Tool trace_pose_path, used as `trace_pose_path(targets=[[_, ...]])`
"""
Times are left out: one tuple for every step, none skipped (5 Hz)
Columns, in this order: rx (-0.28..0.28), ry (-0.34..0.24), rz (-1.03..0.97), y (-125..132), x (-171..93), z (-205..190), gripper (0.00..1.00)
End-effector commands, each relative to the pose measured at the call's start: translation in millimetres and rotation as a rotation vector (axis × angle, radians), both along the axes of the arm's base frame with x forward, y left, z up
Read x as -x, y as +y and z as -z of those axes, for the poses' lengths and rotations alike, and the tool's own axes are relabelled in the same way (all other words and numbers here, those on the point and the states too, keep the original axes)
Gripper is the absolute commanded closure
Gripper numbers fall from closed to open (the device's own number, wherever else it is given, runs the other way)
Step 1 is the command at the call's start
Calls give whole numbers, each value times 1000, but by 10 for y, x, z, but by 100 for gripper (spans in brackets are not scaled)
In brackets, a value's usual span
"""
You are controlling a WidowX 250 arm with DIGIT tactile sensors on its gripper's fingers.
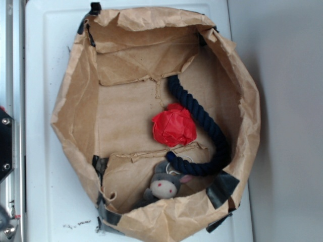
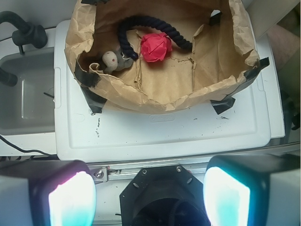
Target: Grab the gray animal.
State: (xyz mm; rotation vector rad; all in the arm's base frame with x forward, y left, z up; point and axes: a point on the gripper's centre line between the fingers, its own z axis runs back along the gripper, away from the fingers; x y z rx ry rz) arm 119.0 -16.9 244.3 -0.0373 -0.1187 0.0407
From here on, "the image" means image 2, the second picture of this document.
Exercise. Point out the white plastic bin lid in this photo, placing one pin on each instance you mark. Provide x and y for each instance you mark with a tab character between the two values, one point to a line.
114	135

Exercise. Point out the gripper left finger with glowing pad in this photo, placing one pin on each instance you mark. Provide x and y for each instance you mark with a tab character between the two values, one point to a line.
46	193

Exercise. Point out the gray plush animal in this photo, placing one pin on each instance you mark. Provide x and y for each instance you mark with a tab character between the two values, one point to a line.
115	61

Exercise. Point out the red crumpled paper ball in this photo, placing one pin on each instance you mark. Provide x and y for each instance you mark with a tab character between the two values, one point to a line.
155	47

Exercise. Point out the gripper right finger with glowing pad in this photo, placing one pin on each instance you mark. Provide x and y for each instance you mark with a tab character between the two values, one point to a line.
253	190

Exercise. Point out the black octagonal mount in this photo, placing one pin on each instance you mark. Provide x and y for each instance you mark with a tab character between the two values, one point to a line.
163	196

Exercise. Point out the brown paper bag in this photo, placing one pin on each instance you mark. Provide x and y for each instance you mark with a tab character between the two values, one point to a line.
213	56

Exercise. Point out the gray plastic tub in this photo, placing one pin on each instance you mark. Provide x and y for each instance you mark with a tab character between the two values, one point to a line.
28	107

